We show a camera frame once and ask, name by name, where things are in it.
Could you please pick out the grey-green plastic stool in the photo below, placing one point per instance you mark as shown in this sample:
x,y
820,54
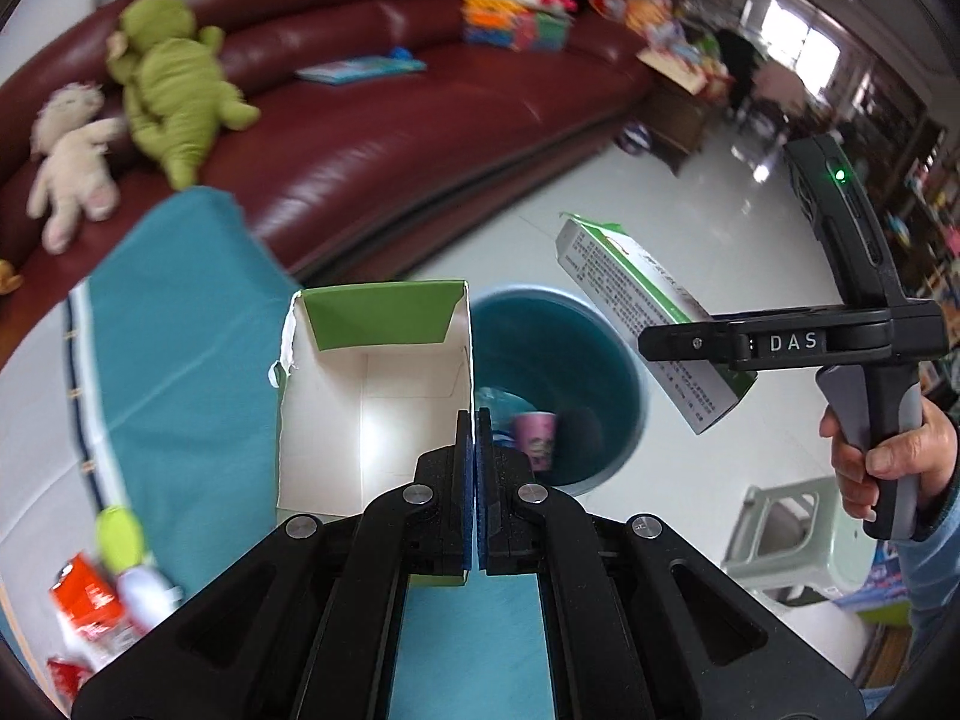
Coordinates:
x,y
795,540

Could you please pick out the cluttered shelf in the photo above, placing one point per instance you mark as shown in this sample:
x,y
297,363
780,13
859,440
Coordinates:
x,y
926,202

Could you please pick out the teal plastic bin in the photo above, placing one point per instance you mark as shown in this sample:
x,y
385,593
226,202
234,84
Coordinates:
x,y
600,390

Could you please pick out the white green cardboard box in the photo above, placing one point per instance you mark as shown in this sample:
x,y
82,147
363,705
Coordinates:
x,y
360,405

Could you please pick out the pink paper cup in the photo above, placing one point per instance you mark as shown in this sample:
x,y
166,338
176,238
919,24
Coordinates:
x,y
534,439

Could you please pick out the red white packet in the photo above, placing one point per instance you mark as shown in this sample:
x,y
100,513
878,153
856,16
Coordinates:
x,y
71,675

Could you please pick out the blue printed box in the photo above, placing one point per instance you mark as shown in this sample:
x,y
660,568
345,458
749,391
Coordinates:
x,y
877,592

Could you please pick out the dark red leather sofa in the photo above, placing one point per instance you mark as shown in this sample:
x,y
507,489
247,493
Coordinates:
x,y
390,127

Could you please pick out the teal grey printed tablecloth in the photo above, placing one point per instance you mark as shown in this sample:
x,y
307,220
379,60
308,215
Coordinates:
x,y
187,360

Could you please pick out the cardboard box with toys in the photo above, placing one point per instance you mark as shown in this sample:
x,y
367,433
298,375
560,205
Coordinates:
x,y
679,60

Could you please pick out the cream plush toy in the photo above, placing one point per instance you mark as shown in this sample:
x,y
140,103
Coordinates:
x,y
71,165

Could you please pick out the person's right hand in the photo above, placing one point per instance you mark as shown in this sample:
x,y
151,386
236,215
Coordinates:
x,y
937,450

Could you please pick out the blue thin book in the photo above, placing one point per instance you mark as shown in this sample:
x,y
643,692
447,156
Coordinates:
x,y
352,69

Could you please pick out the green white printed carton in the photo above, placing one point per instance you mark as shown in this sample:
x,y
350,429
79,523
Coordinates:
x,y
622,277

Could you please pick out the person's right forearm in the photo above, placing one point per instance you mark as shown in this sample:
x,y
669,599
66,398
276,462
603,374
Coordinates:
x,y
930,577

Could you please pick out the stack of colourful toy boxes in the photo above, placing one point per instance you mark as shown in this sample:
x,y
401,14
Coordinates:
x,y
525,15

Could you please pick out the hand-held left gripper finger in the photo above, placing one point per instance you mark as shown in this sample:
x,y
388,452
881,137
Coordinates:
x,y
469,480
485,480

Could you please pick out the orange plastic wrapper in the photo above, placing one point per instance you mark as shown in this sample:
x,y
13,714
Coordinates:
x,y
86,596

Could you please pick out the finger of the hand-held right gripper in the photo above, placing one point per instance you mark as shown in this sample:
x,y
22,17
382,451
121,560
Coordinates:
x,y
682,341

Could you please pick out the green plush toy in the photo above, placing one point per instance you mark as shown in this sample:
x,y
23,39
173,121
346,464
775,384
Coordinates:
x,y
176,82

